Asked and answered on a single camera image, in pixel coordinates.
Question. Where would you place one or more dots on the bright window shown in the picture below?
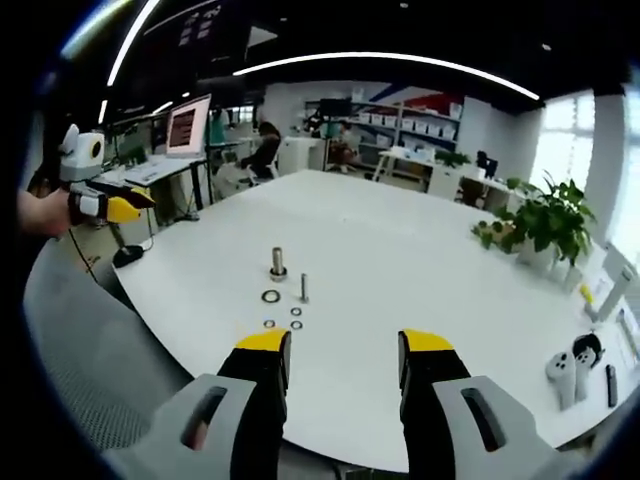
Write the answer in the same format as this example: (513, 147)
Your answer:
(565, 145)

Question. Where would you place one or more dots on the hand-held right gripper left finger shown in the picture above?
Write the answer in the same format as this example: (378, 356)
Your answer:
(255, 385)

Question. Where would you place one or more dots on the white office desk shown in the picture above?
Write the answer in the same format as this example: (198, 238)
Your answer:
(440, 177)

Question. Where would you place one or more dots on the black monitor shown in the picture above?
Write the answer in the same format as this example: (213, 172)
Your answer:
(487, 162)

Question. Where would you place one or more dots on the white laptop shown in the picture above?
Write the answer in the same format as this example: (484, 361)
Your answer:
(187, 125)

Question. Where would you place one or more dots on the small black box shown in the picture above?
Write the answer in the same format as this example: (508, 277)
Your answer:
(127, 256)

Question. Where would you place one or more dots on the grey mesh office chair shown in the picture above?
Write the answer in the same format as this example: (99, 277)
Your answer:
(90, 360)

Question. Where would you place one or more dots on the black remote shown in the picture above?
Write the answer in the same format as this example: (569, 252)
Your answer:
(611, 385)

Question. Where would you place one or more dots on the black and white controller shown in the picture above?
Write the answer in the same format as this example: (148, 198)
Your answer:
(582, 380)

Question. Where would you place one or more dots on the small green desk plant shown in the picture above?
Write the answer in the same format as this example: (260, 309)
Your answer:
(452, 159)

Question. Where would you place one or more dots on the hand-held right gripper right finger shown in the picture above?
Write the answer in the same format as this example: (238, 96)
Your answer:
(430, 385)

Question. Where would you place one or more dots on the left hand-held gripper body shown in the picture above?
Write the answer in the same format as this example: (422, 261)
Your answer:
(82, 155)

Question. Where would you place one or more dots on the white cabinet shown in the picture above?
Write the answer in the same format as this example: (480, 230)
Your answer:
(300, 155)

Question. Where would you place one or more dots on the large steel threaded stud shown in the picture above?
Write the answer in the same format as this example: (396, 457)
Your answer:
(277, 257)

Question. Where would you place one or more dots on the shelf with white bins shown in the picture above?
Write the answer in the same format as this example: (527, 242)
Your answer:
(425, 125)

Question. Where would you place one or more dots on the small yellow object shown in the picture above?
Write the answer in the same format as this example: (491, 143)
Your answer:
(586, 294)

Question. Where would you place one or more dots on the long curved ceiling light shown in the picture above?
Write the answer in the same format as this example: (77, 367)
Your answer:
(390, 55)

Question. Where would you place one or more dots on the large green potted plant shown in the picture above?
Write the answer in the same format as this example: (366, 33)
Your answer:
(550, 215)

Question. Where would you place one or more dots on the black laptop stand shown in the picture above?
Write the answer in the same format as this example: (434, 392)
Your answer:
(197, 190)

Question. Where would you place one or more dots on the small steel threaded stud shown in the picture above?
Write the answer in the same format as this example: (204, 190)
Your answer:
(303, 287)

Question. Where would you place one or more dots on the large steel washer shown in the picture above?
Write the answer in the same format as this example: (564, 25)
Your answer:
(264, 297)

